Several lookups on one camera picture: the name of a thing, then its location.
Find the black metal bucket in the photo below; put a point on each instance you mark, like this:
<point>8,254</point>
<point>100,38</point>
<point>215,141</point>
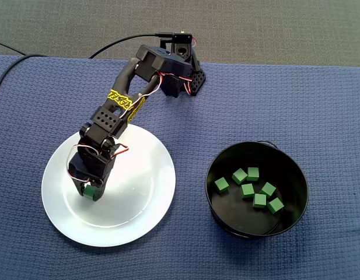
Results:
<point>249,221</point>

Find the green cube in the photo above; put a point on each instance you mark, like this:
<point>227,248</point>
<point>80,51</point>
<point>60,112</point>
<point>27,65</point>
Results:
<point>88,192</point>
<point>239,175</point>
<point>253,174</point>
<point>268,189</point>
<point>275,205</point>
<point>221,184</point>
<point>247,190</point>
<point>259,200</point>

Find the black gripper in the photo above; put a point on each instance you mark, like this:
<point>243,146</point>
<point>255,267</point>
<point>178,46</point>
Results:
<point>87,183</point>

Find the black robot arm with stickers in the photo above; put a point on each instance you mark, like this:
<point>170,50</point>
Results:
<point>121,87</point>

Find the blue woven table cloth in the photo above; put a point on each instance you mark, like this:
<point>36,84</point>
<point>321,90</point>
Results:
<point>328,116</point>

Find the white round plate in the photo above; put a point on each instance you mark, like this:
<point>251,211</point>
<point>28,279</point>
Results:
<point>139,189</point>

